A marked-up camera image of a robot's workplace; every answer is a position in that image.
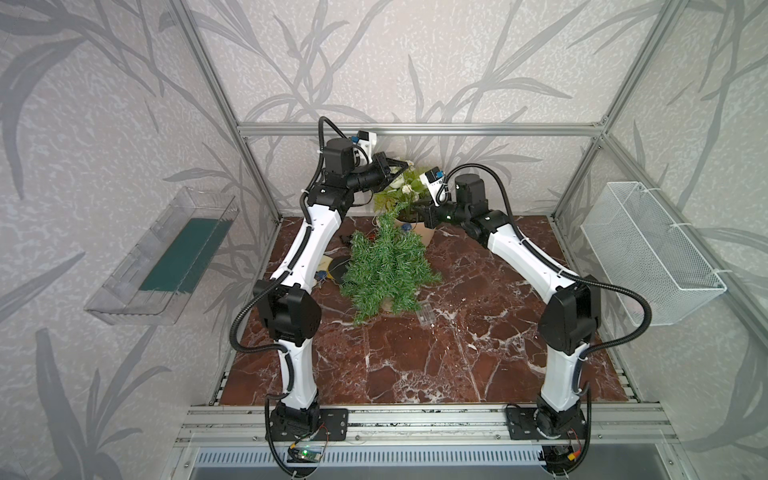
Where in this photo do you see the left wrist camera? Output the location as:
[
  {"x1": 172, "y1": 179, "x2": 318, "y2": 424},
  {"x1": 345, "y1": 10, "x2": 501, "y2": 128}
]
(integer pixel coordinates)
[{"x1": 351, "y1": 130, "x2": 377, "y2": 158}]

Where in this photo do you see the potted white flower plant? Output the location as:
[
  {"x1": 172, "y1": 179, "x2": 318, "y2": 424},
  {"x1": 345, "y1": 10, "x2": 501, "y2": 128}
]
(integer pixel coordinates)
[{"x1": 373, "y1": 165, "x2": 435, "y2": 247}]

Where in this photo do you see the white wire mesh basket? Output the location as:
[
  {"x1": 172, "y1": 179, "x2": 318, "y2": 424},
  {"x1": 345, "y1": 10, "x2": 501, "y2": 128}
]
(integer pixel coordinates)
[{"x1": 581, "y1": 181, "x2": 727, "y2": 326}]

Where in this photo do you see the green circuit board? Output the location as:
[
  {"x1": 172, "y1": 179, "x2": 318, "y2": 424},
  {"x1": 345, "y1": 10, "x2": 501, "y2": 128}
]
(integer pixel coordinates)
[{"x1": 288, "y1": 445, "x2": 323, "y2": 463}]

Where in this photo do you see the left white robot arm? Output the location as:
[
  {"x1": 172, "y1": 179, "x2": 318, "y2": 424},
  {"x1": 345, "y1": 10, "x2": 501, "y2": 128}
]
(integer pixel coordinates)
[{"x1": 229, "y1": 117, "x2": 408, "y2": 441}]

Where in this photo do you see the small green christmas tree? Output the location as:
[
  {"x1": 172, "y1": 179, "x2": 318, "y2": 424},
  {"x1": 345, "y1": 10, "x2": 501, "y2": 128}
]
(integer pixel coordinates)
[{"x1": 340, "y1": 204, "x2": 442, "y2": 325}]

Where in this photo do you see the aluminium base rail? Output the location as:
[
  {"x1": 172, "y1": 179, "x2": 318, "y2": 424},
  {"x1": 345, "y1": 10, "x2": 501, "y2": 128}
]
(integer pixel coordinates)
[{"x1": 174, "y1": 403, "x2": 678, "y2": 468}]

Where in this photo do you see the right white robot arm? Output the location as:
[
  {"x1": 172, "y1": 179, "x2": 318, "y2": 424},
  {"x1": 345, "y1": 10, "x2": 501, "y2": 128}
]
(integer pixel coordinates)
[{"x1": 417, "y1": 163, "x2": 653, "y2": 439}]

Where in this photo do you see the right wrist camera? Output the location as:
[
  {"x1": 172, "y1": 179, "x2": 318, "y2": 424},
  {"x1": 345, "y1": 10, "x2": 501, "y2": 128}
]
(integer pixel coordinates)
[{"x1": 419, "y1": 167, "x2": 447, "y2": 206}]

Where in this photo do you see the clear battery box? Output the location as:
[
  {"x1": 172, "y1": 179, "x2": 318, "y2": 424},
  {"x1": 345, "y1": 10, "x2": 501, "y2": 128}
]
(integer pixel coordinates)
[{"x1": 416, "y1": 301, "x2": 436, "y2": 328}]

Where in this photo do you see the yellow black object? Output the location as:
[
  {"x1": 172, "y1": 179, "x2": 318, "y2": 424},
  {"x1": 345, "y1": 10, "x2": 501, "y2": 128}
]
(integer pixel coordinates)
[{"x1": 315, "y1": 256, "x2": 351, "y2": 284}]

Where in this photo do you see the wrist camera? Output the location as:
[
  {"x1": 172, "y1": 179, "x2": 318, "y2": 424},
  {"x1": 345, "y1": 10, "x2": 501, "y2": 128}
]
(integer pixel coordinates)
[
  {"x1": 419, "y1": 167, "x2": 447, "y2": 206},
  {"x1": 351, "y1": 130, "x2": 377, "y2": 158}
]

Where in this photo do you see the clear plastic wall tray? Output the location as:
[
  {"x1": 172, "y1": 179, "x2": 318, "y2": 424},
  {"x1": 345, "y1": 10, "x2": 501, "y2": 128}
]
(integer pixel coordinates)
[{"x1": 84, "y1": 187, "x2": 240, "y2": 326}]

